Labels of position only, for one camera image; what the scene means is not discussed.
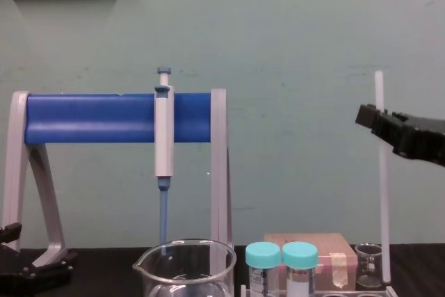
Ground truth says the white stirring rod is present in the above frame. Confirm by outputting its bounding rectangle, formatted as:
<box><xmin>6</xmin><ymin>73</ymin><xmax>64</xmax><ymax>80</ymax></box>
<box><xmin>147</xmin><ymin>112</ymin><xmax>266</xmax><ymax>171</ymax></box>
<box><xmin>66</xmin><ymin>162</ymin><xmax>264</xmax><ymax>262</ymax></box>
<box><xmin>373</xmin><ymin>70</ymin><xmax>393</xmax><ymax>285</ymax></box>

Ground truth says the teal-capped vial with white contents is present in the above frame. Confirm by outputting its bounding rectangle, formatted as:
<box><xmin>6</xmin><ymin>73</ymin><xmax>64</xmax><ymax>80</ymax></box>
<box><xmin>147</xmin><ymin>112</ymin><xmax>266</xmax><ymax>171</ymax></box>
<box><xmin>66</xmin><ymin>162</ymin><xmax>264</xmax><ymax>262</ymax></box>
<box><xmin>282</xmin><ymin>241</ymin><xmax>319</xmax><ymax>294</ymax></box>

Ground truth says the white and blue pipette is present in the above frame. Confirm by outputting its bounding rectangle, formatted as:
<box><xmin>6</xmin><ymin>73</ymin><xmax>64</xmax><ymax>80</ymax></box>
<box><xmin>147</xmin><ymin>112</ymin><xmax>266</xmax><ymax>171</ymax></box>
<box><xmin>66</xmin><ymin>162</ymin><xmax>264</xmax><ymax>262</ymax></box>
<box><xmin>154</xmin><ymin>66</ymin><xmax>176</xmax><ymax>257</ymax></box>

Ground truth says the brown cardboard box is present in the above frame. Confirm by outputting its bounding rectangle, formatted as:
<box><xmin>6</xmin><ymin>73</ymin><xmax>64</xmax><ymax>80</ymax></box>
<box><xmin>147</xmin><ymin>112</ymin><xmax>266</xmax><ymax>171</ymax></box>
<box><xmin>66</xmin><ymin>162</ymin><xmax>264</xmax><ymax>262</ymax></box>
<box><xmin>263</xmin><ymin>232</ymin><xmax>359</xmax><ymax>291</ymax></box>

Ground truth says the beige tape strip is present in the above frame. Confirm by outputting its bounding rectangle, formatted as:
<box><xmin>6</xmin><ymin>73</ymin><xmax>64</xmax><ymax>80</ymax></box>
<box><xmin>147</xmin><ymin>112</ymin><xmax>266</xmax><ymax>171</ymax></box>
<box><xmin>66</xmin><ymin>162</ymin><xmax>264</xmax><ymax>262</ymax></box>
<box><xmin>328</xmin><ymin>252</ymin><xmax>350</xmax><ymax>290</ymax></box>

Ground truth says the large clear glass beaker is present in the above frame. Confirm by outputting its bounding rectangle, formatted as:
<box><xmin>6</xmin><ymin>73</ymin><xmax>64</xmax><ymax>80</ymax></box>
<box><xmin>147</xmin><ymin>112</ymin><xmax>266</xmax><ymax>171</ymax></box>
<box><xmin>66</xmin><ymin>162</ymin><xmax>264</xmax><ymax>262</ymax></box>
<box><xmin>131</xmin><ymin>239</ymin><xmax>238</xmax><ymax>297</ymax></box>

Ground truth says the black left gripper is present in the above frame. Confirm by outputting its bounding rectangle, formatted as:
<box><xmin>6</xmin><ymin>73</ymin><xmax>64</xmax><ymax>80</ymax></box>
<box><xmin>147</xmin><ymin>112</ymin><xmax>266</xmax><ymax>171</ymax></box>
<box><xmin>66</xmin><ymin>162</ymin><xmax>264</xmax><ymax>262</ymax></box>
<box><xmin>0</xmin><ymin>222</ymin><xmax>79</xmax><ymax>288</ymax></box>

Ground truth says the teal-capped vial with printed label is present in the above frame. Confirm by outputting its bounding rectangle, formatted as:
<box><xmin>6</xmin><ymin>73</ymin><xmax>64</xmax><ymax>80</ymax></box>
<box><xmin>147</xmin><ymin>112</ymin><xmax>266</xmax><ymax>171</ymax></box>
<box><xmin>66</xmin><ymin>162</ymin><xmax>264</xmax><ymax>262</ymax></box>
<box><xmin>245</xmin><ymin>241</ymin><xmax>282</xmax><ymax>294</ymax></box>

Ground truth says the blue and grey pipette stand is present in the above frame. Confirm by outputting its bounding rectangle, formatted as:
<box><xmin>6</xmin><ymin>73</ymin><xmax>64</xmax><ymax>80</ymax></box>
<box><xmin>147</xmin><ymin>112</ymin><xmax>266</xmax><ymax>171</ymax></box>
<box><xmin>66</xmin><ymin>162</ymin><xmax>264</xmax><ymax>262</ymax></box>
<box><xmin>0</xmin><ymin>89</ymin><xmax>234</xmax><ymax>272</ymax></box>

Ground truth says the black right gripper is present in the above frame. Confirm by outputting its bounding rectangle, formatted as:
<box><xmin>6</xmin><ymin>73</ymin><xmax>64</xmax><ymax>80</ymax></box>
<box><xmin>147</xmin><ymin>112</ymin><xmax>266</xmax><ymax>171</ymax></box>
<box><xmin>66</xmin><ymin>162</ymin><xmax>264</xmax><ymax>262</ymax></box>
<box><xmin>355</xmin><ymin>103</ymin><xmax>445</xmax><ymax>168</ymax></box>

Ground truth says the small clear glass beaker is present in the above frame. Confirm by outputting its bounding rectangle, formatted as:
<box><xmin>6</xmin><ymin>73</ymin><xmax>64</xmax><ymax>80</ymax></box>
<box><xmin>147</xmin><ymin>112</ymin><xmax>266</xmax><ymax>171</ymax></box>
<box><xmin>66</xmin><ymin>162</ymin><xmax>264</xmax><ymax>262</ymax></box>
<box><xmin>354</xmin><ymin>243</ymin><xmax>384</xmax><ymax>290</ymax></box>

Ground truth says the clear acrylic rack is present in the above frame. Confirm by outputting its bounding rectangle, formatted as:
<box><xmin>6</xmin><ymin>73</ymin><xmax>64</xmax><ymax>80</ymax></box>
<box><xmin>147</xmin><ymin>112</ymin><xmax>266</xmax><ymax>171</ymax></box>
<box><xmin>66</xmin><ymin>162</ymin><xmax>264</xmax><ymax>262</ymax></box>
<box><xmin>240</xmin><ymin>284</ymin><xmax>398</xmax><ymax>297</ymax></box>

